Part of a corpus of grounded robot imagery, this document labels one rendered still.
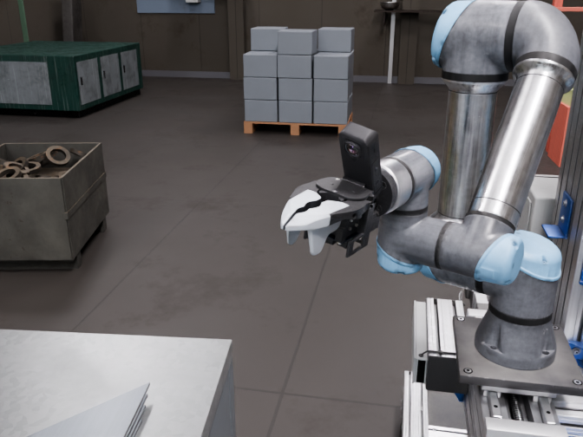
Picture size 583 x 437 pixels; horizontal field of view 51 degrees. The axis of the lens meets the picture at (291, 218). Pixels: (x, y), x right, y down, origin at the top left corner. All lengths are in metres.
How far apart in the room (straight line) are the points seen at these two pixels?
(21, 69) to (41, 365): 8.15
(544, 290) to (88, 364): 0.84
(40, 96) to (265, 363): 6.79
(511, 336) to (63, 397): 0.81
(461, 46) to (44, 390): 0.93
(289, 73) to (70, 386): 6.45
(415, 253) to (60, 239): 3.26
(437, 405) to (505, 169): 1.64
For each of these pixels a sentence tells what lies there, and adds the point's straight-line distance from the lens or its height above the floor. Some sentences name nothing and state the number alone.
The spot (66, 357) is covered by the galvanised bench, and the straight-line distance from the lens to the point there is 1.25.
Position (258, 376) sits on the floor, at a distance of 2.93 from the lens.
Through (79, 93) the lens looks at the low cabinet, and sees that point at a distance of 8.93.
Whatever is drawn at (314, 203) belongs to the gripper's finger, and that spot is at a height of 1.46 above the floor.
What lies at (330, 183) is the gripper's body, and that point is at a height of 1.47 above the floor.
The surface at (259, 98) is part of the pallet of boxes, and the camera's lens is 7.50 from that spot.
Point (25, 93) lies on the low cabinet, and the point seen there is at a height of 0.33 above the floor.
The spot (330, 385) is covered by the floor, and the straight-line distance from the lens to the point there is 2.88.
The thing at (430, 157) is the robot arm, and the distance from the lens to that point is 0.96.
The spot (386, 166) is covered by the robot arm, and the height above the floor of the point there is 1.47.
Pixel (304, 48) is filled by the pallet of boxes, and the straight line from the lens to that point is 7.32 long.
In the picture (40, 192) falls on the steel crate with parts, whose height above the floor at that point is 0.55.
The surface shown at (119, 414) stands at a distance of 1.04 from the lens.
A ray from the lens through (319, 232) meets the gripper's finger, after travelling 0.72.
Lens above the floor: 1.71
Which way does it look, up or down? 21 degrees down
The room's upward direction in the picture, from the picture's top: straight up
